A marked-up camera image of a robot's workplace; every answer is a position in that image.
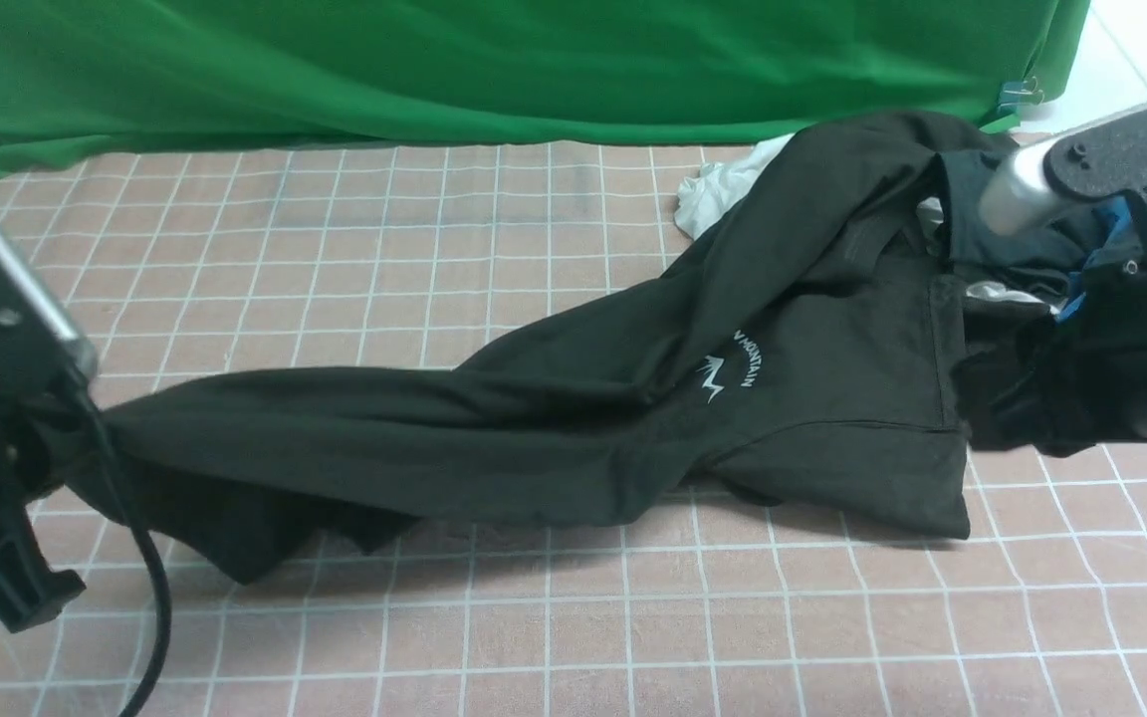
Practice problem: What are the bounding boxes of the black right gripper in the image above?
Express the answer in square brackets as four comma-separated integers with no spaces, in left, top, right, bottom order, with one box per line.
[968,190,1147,457]

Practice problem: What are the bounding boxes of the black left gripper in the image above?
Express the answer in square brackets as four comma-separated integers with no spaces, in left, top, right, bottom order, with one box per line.
[0,393,114,632]

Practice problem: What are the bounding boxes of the dark gray long-sleeve shirt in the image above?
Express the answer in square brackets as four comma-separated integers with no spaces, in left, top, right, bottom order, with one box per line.
[104,111,1015,583]

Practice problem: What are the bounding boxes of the dark charcoal shirt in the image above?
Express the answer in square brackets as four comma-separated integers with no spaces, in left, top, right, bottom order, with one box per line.
[924,150,1110,305]

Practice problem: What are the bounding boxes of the blue shirt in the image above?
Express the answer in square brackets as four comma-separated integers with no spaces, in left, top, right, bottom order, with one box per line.
[1055,196,1141,324]

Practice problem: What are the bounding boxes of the blue binder clip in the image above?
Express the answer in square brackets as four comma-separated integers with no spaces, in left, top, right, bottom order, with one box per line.
[994,77,1045,117]

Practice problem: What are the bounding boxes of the white cloth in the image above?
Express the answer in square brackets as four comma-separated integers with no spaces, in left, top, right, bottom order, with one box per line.
[673,134,794,240]

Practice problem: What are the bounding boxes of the green backdrop cloth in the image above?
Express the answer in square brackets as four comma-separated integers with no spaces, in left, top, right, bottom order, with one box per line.
[0,1,1089,178]

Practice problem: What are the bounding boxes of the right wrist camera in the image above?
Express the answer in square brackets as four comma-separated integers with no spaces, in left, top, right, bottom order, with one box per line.
[978,102,1147,235]

